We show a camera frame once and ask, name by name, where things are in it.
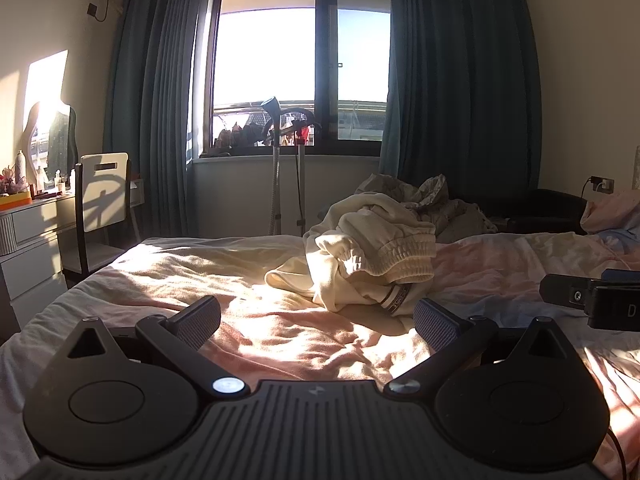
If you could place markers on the black wall box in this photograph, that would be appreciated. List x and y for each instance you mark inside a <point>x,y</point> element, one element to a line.
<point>92,9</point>

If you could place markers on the black sofa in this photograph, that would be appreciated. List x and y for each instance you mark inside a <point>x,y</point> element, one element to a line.
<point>545,210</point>

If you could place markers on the pair of metal crutches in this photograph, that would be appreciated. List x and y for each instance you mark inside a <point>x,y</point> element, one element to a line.
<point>277,170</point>

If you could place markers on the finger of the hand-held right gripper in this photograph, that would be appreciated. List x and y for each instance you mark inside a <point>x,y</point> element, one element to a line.
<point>562,290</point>

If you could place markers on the white bottle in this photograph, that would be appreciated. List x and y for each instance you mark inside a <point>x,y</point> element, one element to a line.
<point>20,167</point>

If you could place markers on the bed with pastel sheet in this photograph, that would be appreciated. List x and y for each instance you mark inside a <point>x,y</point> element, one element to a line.
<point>280,332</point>

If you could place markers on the pink pillow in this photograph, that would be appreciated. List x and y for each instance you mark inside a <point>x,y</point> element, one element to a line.
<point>615,210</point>

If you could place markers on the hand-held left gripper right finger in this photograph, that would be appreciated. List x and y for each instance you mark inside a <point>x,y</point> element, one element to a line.
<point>435,327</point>

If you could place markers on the teal curtain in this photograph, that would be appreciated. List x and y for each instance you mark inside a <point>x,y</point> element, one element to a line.
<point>460,85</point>
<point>150,110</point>

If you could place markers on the white and dark chair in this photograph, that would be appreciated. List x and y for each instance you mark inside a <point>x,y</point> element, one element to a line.
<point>102,192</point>

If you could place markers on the white dresser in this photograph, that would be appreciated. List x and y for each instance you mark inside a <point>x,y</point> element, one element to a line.
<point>30,240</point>

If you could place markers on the grey puffer jacket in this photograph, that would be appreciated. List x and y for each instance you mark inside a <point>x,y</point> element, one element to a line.
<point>452,210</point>

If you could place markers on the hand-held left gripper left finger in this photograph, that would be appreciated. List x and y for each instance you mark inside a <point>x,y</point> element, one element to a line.
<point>200,320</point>

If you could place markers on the pink flower ornament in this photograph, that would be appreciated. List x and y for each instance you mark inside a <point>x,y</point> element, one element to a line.
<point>11,180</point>

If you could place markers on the dark framed window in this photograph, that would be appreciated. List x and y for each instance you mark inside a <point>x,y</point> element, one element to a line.
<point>265,60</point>

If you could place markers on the black charger plug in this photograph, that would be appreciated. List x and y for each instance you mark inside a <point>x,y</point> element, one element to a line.
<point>596,180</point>

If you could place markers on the white side table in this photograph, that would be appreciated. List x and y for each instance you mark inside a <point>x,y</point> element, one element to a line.
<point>136,191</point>

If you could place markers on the cream sweatpants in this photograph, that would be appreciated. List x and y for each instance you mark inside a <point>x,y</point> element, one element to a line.
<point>370,255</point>

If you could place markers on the orange tray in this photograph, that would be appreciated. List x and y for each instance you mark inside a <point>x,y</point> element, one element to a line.
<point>15,202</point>

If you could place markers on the wavy vanity mirror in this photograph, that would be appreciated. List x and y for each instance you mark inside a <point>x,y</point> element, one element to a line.
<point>55,135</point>

